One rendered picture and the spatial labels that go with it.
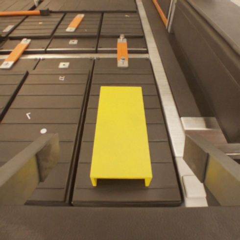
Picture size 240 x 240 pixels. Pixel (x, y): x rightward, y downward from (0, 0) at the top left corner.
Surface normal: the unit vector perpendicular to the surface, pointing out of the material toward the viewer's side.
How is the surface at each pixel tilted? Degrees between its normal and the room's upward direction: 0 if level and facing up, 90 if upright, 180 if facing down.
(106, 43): 0
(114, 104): 0
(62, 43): 0
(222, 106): 90
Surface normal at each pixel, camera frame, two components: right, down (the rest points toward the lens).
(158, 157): 0.01, -0.65
